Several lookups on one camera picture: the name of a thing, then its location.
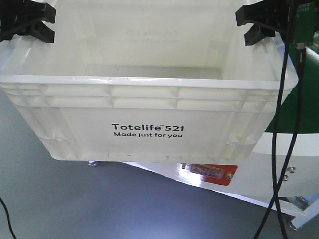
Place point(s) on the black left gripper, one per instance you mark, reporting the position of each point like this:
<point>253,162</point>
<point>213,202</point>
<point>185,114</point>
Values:
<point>15,13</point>

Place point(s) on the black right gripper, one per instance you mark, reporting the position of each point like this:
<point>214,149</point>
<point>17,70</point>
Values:
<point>267,16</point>

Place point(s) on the white plastic tote crate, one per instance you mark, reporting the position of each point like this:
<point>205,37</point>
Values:
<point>145,81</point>

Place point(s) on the green right circuit board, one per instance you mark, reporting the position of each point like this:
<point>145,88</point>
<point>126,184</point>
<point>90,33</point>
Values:
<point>305,23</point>

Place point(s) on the red warning label plate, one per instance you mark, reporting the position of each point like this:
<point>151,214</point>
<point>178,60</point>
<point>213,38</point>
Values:
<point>214,173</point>

